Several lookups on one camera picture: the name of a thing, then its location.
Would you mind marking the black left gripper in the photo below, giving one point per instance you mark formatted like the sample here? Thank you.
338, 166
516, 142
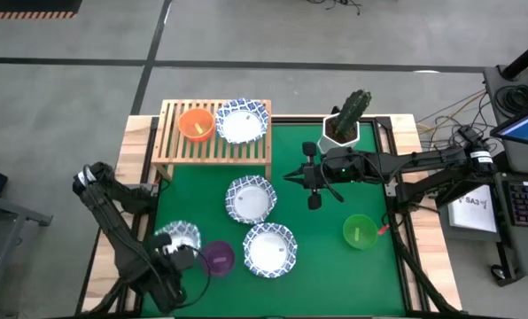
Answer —
175, 259

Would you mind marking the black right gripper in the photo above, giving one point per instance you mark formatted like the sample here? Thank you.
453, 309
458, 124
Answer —
312, 175

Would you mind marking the blue patterned paper plate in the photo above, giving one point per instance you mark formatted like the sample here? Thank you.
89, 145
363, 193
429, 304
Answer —
268, 252
242, 126
180, 228
250, 201

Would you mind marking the purple translucent plastic bowl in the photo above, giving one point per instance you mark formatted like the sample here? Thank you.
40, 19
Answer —
211, 254

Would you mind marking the green translucent plastic bowl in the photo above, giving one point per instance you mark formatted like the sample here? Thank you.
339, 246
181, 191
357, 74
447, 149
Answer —
352, 226

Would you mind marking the orange translucent plastic bowl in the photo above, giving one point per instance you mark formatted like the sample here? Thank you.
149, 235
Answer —
188, 119

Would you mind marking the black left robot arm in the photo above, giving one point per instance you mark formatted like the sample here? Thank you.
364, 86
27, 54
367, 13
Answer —
111, 221

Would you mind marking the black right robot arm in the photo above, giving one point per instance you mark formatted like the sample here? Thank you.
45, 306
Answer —
423, 161

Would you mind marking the wooden slatted shelf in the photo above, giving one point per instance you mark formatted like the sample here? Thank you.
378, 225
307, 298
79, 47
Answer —
211, 158

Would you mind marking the green cactus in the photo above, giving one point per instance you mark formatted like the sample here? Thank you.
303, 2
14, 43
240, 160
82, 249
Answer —
352, 111

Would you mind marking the red plastic clip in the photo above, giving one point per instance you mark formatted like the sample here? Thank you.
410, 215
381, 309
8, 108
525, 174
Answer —
383, 229

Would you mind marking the green table mat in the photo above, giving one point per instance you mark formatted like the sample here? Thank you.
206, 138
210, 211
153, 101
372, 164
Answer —
335, 274

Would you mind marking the black power brick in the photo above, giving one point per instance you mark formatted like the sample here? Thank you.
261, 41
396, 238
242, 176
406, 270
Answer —
470, 134

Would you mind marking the white box with black print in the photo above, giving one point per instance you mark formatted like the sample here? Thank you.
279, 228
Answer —
476, 212

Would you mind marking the laptop with blue screen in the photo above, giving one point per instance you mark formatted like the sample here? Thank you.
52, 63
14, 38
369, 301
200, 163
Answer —
527, 128

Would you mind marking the black stand pole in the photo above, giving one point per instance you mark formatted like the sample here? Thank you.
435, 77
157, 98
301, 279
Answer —
527, 55

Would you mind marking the black mat with striped edge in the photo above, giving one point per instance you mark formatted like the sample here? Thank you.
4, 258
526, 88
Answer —
25, 5

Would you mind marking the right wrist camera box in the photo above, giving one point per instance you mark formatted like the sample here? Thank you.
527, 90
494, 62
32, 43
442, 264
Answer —
343, 164

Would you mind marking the grey metal bracket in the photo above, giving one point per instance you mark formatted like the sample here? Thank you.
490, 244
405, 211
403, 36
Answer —
390, 189

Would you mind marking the wooden table with black frame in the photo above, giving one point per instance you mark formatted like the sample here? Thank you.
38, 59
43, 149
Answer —
432, 239

